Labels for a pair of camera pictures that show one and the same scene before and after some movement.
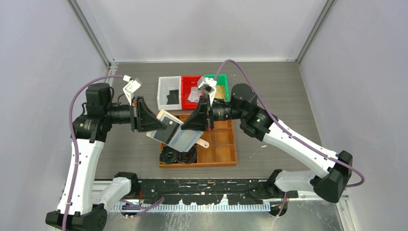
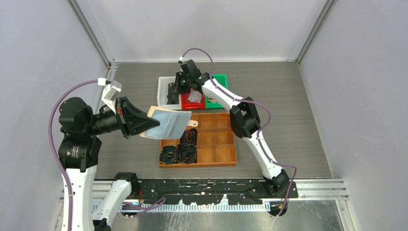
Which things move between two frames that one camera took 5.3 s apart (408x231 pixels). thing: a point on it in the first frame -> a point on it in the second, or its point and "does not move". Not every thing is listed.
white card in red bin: x=194 y=95 does not move
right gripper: x=199 y=120 -> x=179 y=75
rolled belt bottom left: x=168 y=155 does not move
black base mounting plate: x=206 y=192 does not move
